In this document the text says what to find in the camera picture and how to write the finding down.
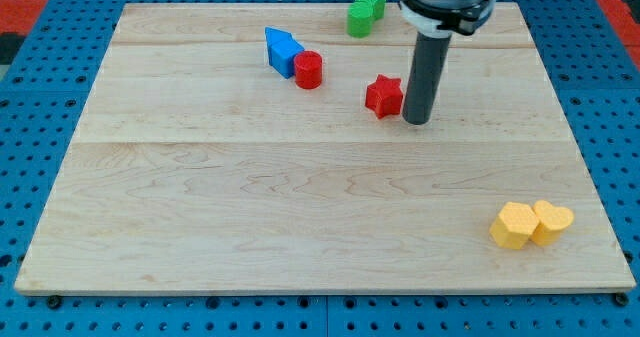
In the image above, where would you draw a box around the yellow hexagon block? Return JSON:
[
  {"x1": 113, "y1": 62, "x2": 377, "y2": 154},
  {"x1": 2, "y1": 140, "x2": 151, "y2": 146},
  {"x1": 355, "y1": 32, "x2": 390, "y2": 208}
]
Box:
[{"x1": 489, "y1": 202, "x2": 539, "y2": 250}]

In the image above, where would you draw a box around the yellow heart block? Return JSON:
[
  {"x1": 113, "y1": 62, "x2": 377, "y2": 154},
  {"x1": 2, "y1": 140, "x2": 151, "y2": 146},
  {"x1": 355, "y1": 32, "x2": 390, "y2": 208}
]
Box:
[{"x1": 530, "y1": 200, "x2": 575, "y2": 246}]

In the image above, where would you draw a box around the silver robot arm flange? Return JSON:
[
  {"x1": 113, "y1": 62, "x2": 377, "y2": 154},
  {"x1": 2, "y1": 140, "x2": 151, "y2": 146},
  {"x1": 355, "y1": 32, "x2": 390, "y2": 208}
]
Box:
[{"x1": 399, "y1": 0, "x2": 497, "y2": 39}]

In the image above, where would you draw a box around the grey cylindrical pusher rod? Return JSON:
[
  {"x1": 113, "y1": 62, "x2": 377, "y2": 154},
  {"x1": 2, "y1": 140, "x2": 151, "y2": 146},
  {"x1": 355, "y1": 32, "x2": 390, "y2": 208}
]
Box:
[{"x1": 402, "y1": 33, "x2": 451, "y2": 125}]

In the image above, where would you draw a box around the blue cube block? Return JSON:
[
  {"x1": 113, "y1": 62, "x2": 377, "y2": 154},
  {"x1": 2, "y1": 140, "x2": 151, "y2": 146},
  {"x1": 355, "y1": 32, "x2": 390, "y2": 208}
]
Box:
[{"x1": 267, "y1": 39, "x2": 304, "y2": 79}]

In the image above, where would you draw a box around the red cylinder block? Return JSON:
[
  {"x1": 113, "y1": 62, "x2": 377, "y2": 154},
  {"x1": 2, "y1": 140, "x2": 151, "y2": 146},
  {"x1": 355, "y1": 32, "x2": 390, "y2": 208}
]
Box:
[{"x1": 294, "y1": 50, "x2": 323, "y2": 89}]

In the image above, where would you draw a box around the red star block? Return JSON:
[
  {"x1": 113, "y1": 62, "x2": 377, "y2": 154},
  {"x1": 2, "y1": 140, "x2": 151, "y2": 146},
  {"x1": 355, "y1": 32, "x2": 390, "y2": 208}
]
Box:
[{"x1": 365, "y1": 74, "x2": 404, "y2": 119}]

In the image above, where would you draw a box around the green cylinder block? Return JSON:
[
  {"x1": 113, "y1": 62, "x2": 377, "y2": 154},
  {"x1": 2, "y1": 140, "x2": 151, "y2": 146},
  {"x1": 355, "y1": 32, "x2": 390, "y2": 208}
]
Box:
[{"x1": 346, "y1": 1, "x2": 374, "y2": 38}]

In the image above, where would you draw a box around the wooden board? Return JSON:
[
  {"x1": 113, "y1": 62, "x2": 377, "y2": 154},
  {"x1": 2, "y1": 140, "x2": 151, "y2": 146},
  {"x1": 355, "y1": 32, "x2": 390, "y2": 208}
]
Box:
[{"x1": 15, "y1": 2, "x2": 636, "y2": 296}]

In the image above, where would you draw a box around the blue triangle block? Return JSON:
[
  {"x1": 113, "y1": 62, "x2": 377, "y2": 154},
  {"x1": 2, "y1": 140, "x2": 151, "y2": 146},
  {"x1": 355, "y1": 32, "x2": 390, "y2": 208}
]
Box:
[{"x1": 265, "y1": 27, "x2": 293, "y2": 66}]

